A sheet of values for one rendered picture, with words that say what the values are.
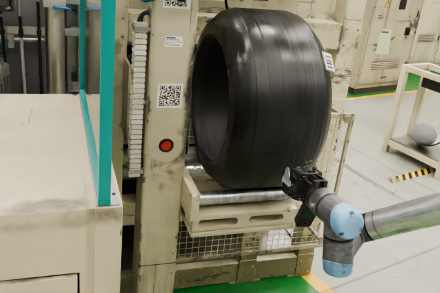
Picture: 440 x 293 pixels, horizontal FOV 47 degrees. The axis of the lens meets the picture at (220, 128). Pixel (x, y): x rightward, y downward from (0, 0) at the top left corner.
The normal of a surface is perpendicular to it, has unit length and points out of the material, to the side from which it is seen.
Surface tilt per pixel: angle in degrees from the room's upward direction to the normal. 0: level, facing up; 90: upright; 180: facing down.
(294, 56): 46
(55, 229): 90
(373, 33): 90
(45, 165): 0
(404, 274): 0
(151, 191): 90
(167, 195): 90
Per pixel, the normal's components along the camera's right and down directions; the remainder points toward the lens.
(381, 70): 0.53, 0.37
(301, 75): 0.31, -0.18
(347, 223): 0.30, 0.27
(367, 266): 0.11, -0.92
